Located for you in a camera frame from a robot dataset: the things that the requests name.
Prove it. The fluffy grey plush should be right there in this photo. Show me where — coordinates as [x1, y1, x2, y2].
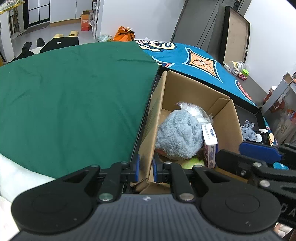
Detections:
[155, 109, 203, 160]

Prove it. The tissue pack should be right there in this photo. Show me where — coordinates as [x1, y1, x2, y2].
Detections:
[202, 123, 218, 169]

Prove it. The white bagged plush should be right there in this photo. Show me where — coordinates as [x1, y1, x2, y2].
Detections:
[176, 101, 214, 125]

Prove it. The brown cardboard box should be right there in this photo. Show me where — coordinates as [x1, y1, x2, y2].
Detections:
[133, 71, 243, 194]

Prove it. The burger plush toy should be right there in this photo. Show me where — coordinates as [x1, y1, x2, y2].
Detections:
[156, 149, 205, 170]

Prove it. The black white plush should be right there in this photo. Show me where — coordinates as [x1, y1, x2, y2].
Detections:
[254, 129, 274, 146]

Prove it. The black shallow tray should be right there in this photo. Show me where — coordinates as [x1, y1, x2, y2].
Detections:
[136, 67, 266, 171]

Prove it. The grey elephant plush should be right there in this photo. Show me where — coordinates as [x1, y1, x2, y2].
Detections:
[240, 120, 256, 142]

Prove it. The grey bench mat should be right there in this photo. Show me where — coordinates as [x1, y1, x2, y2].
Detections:
[238, 76, 267, 109]

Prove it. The grey desk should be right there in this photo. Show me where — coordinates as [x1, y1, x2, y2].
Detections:
[261, 72, 295, 115]

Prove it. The green cup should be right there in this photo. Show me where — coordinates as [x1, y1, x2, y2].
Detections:
[241, 69, 249, 78]

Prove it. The green cloth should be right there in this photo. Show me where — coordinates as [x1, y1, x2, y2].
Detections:
[1, 42, 159, 178]

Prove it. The blue patterned blanket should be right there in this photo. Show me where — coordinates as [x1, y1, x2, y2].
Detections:
[134, 39, 278, 145]

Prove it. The large framed board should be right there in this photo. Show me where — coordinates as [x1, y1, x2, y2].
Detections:
[219, 6, 250, 64]

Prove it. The orange bag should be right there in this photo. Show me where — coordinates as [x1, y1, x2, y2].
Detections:
[113, 26, 135, 42]

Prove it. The black stool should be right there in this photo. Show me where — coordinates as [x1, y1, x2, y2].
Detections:
[40, 36, 79, 53]

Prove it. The yellow slipper right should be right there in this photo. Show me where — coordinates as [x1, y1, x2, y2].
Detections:
[69, 31, 79, 37]

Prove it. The yellow slipper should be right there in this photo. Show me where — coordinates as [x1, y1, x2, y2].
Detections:
[54, 34, 63, 38]
[69, 31, 79, 37]

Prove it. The orange cardboard box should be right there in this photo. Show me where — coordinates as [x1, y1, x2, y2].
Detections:
[80, 10, 93, 31]

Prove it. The yellow slipper left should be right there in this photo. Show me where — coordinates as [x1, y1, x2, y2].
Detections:
[54, 34, 63, 38]

